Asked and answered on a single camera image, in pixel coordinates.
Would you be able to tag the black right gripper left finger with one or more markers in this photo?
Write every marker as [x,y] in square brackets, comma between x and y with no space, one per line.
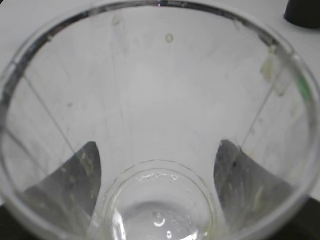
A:
[62,204]

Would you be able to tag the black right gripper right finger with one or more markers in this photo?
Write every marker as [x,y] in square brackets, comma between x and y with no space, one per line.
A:
[247,191]

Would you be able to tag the transparent plastic cup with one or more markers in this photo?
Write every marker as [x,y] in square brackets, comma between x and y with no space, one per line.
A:
[157,84]

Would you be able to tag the dark red wine bottle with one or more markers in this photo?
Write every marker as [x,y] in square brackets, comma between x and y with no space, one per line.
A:
[303,13]

